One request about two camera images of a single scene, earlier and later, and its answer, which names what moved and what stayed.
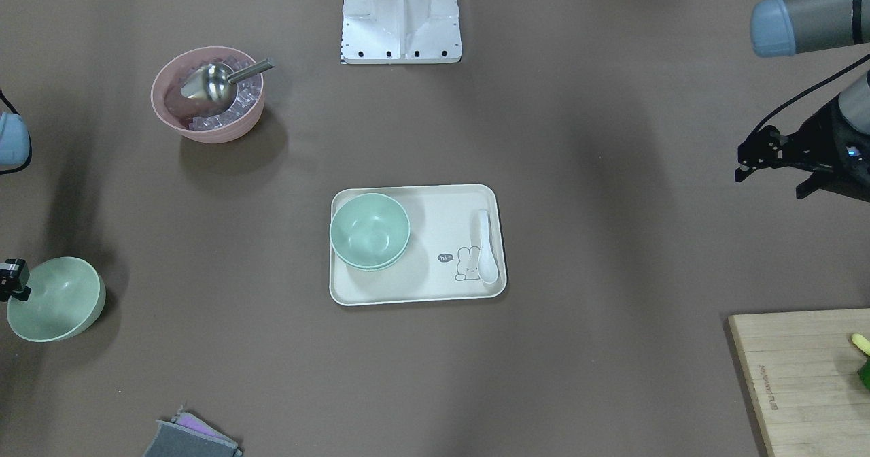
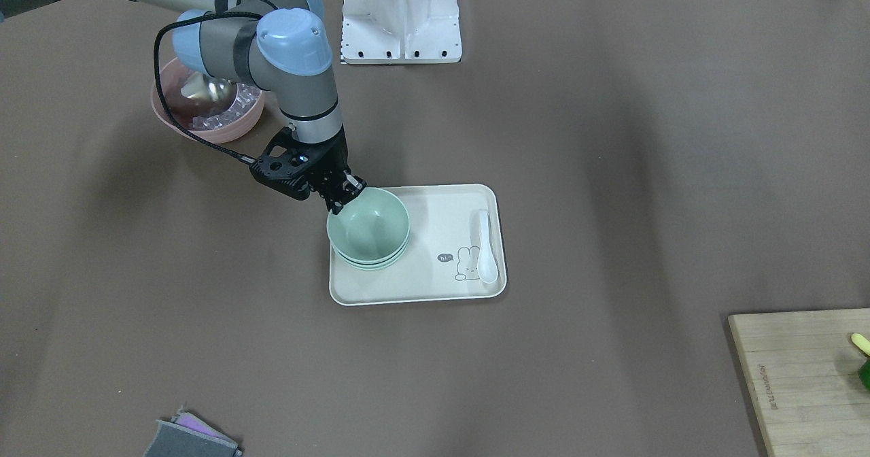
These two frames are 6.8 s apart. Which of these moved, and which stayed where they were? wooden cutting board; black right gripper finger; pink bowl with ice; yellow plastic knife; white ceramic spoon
Moved: black right gripper finger
Stayed: pink bowl with ice; yellow plastic knife; white ceramic spoon; wooden cutting board
